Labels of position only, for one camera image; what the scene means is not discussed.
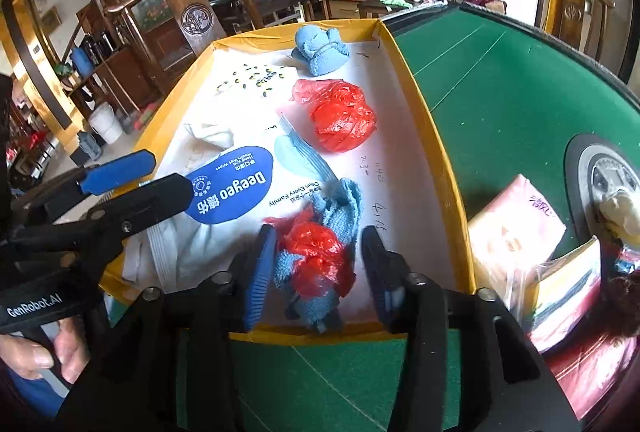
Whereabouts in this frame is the pink tissue pack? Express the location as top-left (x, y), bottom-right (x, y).
top-left (467, 173), bottom-right (567, 308)

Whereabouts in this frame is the blue jug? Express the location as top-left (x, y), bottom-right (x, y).
top-left (72, 47), bottom-right (96, 78)

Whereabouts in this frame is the cream soft bundle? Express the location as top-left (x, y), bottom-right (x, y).
top-left (597, 189), bottom-right (640, 240)

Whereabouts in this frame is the person's left hand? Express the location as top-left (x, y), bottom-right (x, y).
top-left (0, 316), bottom-right (92, 384)

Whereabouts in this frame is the red shiny bag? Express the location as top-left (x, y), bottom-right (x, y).
top-left (542, 332), bottom-right (636, 420)

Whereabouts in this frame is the white wet wipes pack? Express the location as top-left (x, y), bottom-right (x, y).
top-left (122, 60), bottom-right (346, 293)

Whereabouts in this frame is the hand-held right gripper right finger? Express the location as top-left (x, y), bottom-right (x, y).
top-left (360, 225), bottom-right (581, 432)

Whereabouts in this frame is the yellow cardboard box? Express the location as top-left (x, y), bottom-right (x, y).
top-left (100, 17), bottom-right (476, 345)

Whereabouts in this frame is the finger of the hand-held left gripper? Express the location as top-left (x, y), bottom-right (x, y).
top-left (65, 173), bottom-right (193, 253)
top-left (10, 149), bottom-right (157, 223)

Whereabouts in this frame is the blue towel bundle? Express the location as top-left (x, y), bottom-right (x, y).
top-left (291, 25), bottom-right (351, 77)

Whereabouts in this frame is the round table control panel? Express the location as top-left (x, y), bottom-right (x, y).
top-left (564, 133), bottom-right (640, 263)

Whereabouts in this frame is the wooden chair with carved back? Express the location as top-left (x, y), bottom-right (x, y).
top-left (532, 0), bottom-right (616, 58)
top-left (103, 0), bottom-right (266, 88)

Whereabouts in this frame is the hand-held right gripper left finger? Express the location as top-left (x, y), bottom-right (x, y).
top-left (55, 225), bottom-right (279, 432)

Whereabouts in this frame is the red plastic bag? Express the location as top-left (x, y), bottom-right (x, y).
top-left (264, 212), bottom-right (357, 298)
top-left (291, 79), bottom-right (377, 154)

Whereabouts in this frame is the blue knitted cloth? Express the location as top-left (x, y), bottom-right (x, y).
top-left (272, 112), bottom-right (365, 334)

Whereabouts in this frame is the white bucket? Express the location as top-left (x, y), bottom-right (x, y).
top-left (87, 102), bottom-right (124, 144)

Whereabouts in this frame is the dark furry item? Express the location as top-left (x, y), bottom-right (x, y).
top-left (602, 275), bottom-right (640, 333)

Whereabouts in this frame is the zip bag with yellow sponge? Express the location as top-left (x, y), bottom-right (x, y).
top-left (520, 236), bottom-right (603, 353)

